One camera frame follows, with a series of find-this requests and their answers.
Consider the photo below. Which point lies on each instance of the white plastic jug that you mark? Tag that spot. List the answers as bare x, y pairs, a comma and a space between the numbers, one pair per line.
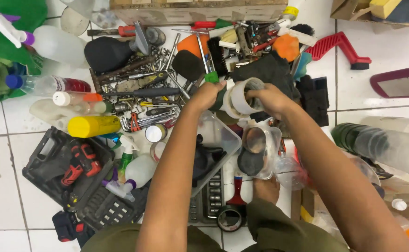
50, 113

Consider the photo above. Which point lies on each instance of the black drill case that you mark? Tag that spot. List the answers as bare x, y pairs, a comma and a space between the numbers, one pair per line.
55, 164

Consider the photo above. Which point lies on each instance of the white tape roll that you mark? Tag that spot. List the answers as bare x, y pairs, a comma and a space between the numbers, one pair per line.
237, 101

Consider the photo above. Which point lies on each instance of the clear bottle with blue cap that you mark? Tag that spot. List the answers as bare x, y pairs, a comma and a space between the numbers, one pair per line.
47, 85

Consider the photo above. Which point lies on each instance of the green bag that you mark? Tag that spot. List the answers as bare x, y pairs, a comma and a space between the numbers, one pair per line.
5, 59

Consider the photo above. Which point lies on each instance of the black sponge block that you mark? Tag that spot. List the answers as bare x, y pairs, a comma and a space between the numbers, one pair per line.
313, 99

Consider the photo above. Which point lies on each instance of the orange foam pad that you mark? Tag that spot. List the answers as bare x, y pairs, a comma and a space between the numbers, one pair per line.
286, 47
192, 44

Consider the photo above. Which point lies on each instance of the grey socket set case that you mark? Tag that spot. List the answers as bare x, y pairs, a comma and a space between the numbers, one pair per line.
208, 203

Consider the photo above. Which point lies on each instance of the olive green trousers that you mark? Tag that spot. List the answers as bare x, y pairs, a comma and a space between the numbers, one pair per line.
278, 227

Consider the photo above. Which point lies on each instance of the black round polishing pad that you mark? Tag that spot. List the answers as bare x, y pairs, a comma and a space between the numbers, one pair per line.
108, 53

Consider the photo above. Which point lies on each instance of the black red battery pack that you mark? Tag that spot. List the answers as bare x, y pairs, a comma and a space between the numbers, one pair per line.
66, 227

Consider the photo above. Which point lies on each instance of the black foam pad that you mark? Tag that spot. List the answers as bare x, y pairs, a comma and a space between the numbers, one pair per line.
188, 64

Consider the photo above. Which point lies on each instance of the large clear plastic bottle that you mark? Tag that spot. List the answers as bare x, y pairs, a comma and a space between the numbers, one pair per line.
390, 148

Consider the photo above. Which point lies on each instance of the black cloth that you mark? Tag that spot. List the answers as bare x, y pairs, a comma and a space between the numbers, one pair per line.
267, 71

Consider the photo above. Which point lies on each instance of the person's left fingers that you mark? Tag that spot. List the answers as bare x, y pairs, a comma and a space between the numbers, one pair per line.
220, 85

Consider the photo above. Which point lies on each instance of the teal sponge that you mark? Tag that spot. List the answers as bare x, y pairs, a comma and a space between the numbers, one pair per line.
302, 65

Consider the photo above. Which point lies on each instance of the white capped bottle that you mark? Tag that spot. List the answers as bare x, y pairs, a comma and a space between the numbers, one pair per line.
399, 204

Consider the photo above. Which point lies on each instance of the silver round tin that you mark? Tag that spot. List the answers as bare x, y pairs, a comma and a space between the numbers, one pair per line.
155, 133

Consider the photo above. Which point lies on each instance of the clear container of round pads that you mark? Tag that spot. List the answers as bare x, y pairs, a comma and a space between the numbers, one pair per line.
260, 150

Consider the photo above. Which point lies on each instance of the person's right hand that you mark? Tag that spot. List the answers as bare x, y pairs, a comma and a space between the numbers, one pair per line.
274, 99

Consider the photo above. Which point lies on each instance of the clear tape roll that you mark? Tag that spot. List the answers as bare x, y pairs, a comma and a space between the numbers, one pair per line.
154, 151

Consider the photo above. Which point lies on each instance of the heap of bolts and tools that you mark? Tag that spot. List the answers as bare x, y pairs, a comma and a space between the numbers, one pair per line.
138, 75

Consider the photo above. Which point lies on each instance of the maroon framed tray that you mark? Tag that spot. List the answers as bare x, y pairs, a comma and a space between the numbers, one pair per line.
400, 84

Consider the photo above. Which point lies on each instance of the large white spray bottle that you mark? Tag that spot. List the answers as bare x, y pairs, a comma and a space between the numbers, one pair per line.
50, 43

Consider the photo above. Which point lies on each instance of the wooden crate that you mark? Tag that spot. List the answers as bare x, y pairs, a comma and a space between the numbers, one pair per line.
199, 10

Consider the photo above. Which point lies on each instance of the white spray bottle purple trigger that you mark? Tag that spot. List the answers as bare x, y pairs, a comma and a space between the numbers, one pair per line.
134, 175

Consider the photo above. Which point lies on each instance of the black bristle brush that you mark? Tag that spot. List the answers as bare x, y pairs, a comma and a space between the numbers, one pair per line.
217, 56

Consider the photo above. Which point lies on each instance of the black tape roll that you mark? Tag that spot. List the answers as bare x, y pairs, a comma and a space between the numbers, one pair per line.
229, 218

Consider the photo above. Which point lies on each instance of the black bit case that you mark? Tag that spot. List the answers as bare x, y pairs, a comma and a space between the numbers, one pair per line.
108, 208

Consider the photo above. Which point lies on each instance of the yellow capped bottle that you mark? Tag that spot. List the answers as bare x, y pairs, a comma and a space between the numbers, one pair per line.
290, 14

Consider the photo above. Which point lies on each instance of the grey round disc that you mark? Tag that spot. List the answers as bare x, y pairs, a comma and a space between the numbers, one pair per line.
74, 21

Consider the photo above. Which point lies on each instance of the person's left hand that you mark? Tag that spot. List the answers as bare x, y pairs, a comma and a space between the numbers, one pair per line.
204, 98

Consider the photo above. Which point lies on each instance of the heap of small hand tools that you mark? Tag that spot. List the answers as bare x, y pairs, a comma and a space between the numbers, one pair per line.
251, 38

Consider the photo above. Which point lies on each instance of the large clear plastic container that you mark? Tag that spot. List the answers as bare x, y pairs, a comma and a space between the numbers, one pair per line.
218, 140

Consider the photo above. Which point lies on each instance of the cardboard box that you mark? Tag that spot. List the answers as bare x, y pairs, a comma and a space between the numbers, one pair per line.
376, 14

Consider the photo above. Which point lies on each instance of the green spray bottle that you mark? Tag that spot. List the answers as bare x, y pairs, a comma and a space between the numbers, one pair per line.
125, 159

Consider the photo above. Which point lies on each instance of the black rubber part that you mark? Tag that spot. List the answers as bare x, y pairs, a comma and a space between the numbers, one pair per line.
204, 161

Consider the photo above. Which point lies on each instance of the yellow spray can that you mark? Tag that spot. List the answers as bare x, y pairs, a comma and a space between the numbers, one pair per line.
94, 126

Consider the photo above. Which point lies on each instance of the person's right fingers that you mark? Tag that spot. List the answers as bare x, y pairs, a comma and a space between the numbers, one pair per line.
254, 94

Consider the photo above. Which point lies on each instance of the clear bottle with white cap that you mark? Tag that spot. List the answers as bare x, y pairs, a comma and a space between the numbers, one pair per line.
76, 99

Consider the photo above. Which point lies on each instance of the hex key set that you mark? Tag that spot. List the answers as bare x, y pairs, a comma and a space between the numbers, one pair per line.
148, 120

